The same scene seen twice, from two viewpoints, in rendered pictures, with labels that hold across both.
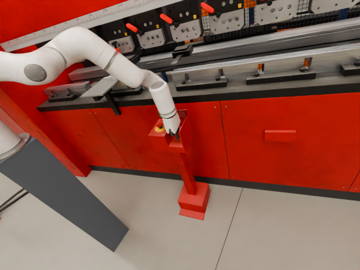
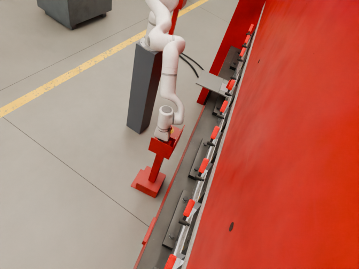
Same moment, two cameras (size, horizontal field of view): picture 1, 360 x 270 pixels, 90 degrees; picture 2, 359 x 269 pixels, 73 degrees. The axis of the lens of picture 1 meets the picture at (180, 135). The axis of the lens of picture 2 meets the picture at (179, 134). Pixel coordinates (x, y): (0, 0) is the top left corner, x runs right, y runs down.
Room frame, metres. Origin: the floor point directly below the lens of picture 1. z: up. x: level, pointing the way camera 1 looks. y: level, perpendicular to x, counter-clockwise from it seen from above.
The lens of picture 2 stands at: (0.43, -0.93, 2.09)
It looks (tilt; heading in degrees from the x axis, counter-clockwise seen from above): 50 degrees down; 63
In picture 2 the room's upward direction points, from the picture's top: 22 degrees clockwise
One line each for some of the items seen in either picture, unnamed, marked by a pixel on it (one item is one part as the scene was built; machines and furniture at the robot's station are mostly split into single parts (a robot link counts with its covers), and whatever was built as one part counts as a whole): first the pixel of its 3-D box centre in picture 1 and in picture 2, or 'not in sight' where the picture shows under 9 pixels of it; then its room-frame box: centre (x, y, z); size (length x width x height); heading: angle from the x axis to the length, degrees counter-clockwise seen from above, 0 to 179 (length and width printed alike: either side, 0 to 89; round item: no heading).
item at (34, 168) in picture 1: (76, 203); (143, 91); (0.77, 0.75, 0.50); 0.18 x 0.18 x 1.00; 48
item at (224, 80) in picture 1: (201, 84); (200, 158); (0.98, -0.21, 0.89); 0.30 x 0.05 x 0.03; 60
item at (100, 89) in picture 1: (103, 85); (215, 83); (1.20, 0.36, 1.00); 0.26 x 0.18 x 0.01; 150
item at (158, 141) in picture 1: (170, 130); (166, 137); (0.83, 0.04, 0.75); 0.20 x 0.16 x 0.18; 58
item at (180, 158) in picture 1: (185, 170); (157, 163); (0.83, 0.04, 0.39); 0.06 x 0.06 x 0.54; 58
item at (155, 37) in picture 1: (151, 28); (237, 101); (1.14, -0.04, 1.22); 0.15 x 0.09 x 0.17; 60
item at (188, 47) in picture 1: (179, 54); not in sight; (1.25, -0.17, 1.01); 0.26 x 0.12 x 0.05; 150
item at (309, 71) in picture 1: (278, 76); (178, 218); (0.78, -0.56, 0.89); 0.30 x 0.05 x 0.03; 60
